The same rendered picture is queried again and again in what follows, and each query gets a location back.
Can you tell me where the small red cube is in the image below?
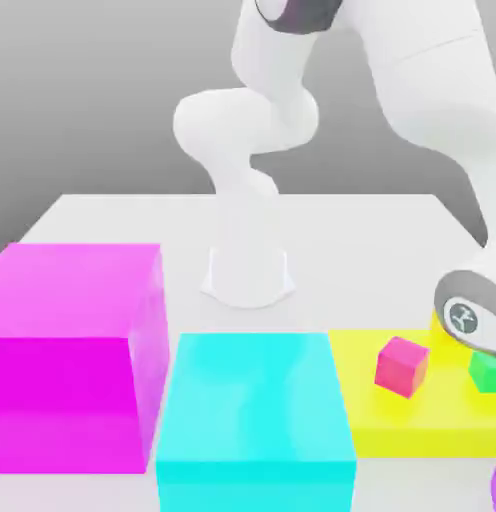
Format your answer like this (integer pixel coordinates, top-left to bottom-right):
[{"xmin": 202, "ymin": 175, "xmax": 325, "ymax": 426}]
[{"xmin": 373, "ymin": 335, "xmax": 431, "ymax": 400}]

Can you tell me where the small green cube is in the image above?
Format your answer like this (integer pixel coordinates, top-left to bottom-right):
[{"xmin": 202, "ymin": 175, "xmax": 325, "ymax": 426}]
[{"xmin": 467, "ymin": 350, "xmax": 496, "ymax": 395}]

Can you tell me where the large cyan box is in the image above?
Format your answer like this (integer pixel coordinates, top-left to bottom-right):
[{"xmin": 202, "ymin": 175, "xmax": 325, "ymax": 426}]
[{"xmin": 155, "ymin": 332, "xmax": 358, "ymax": 512}]

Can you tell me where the large magenta box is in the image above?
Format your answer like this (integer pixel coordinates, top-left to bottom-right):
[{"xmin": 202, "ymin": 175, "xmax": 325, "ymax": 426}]
[{"xmin": 0, "ymin": 242, "xmax": 170, "ymax": 476}]

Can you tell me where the large yellow box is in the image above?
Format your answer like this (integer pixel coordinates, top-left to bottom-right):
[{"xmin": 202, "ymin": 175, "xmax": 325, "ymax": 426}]
[{"xmin": 327, "ymin": 309, "xmax": 496, "ymax": 460}]

